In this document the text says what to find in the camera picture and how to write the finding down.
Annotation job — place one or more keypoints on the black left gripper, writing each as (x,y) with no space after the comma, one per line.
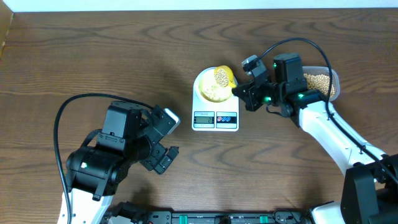
(158,152)

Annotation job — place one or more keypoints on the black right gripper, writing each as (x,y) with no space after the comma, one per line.
(249,98)

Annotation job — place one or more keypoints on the yellow plastic scoop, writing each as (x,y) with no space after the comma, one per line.
(224,76)

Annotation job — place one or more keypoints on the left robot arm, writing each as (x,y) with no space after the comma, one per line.
(130,134)

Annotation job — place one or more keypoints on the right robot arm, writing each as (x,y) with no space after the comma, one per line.
(370,186)

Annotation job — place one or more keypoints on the white digital kitchen scale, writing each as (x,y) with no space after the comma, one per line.
(213,116)

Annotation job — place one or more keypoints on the yellow bowl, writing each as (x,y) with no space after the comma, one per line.
(210,90)

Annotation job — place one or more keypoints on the clear container of soybeans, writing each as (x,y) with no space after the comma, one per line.
(318,79)

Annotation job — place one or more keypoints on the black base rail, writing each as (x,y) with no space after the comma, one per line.
(128,213)

